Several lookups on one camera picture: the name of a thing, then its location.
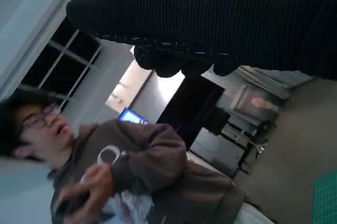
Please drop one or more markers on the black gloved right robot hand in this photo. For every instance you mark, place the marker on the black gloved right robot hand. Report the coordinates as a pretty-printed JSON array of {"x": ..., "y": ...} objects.
[{"x": 210, "y": 15}]

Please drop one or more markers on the large black screen panel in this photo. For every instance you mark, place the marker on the large black screen panel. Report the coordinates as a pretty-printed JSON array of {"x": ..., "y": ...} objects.
[{"x": 189, "y": 108}]

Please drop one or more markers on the grey cabinet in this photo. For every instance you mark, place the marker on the grey cabinet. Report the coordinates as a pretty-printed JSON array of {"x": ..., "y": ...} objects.
[{"x": 218, "y": 153}]

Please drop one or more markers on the person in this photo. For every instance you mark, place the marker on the person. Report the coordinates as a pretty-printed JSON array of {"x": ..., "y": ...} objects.
[{"x": 158, "y": 155}]

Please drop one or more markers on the green cutting mat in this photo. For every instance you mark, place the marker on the green cutting mat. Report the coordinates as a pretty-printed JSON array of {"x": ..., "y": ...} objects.
[{"x": 326, "y": 203}]

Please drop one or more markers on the dark window with white frame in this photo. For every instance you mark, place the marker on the dark window with white frame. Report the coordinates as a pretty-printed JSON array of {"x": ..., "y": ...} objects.
[{"x": 65, "y": 63}]

